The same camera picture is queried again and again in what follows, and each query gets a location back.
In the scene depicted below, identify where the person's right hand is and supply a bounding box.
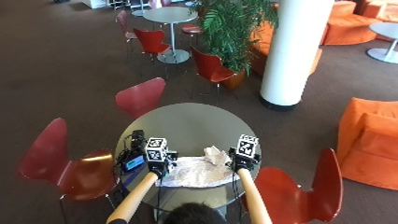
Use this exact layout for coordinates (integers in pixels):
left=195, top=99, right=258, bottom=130
left=227, top=147, right=262, bottom=173

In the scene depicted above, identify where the person's left hand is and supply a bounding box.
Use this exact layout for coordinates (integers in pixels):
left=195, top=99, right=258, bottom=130
left=145, top=150, right=179, bottom=180

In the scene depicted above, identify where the white cloth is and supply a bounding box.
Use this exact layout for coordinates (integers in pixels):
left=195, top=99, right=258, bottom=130
left=154, top=145, right=238, bottom=189

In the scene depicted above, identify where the white marker cube right glove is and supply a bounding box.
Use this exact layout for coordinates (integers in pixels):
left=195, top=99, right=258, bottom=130
left=235, top=133, right=259, bottom=161

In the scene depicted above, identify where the white marker cube glove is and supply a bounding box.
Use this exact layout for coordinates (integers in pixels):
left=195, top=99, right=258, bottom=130
left=235, top=133, right=259, bottom=161
left=142, top=136, right=169, bottom=162

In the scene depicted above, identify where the white marker cube left glove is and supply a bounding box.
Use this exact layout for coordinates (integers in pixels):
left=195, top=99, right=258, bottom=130
left=142, top=136, right=169, bottom=162

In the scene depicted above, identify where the black device with blue screen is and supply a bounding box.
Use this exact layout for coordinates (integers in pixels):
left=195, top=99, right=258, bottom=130
left=118, top=152, right=147, bottom=174

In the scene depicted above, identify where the red wooden chair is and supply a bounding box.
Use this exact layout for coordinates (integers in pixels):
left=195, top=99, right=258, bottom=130
left=179, top=23, right=203, bottom=48
left=131, top=27, right=173, bottom=78
left=189, top=46, right=238, bottom=105
left=17, top=117, right=122, bottom=224
left=114, top=77, right=166, bottom=120
left=240, top=147, right=344, bottom=224
left=114, top=9, right=139, bottom=60

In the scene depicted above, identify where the orange plant pot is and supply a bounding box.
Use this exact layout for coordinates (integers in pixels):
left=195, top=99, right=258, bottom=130
left=218, top=69, right=248, bottom=91

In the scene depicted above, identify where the orange armchair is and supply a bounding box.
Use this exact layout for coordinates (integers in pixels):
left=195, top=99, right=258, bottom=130
left=334, top=96, right=398, bottom=191

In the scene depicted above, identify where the orange upholstered bench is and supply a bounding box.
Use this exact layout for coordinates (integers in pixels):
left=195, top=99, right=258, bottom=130
left=247, top=20, right=323, bottom=78

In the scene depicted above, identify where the white round column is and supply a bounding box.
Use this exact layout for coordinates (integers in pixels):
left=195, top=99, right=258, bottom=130
left=258, top=0, right=335, bottom=112

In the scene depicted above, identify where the green potted palm plant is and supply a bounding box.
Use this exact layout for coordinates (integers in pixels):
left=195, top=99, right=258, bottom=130
left=190, top=0, right=279, bottom=75

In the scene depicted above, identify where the orange curved sofa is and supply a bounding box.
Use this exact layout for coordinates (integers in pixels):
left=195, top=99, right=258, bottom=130
left=319, top=0, right=398, bottom=47

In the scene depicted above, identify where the black camera unit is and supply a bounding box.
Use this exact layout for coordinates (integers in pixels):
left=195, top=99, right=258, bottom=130
left=129, top=129, right=146, bottom=153

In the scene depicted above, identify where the black right glove cable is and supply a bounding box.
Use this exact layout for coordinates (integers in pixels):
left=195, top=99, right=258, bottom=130
left=230, top=170, right=246, bottom=220

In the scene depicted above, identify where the black glove cable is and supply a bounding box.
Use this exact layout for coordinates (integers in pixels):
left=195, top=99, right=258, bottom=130
left=155, top=185, right=162, bottom=218
left=230, top=170, right=246, bottom=220

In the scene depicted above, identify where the black cable bundle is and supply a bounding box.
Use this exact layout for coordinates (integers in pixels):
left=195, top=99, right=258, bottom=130
left=113, top=133, right=134, bottom=175

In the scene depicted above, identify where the black left glove cable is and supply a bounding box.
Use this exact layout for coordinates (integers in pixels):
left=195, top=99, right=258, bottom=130
left=155, top=185, right=162, bottom=218

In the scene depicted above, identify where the round grey pedestal table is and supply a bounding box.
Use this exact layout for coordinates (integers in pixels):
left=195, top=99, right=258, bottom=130
left=142, top=6, right=199, bottom=65
left=366, top=21, right=398, bottom=65

